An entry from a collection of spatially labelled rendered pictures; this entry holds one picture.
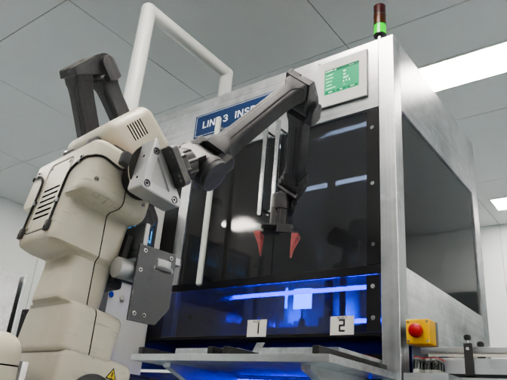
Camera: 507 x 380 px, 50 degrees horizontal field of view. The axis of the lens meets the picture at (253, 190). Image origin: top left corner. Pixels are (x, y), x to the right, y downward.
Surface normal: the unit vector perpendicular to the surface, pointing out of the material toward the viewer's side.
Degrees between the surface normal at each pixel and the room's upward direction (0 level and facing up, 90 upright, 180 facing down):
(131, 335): 90
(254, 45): 180
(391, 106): 90
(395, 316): 90
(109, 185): 90
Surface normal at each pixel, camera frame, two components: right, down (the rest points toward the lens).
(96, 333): 0.72, -0.22
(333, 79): -0.59, -0.36
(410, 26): -0.08, 0.92
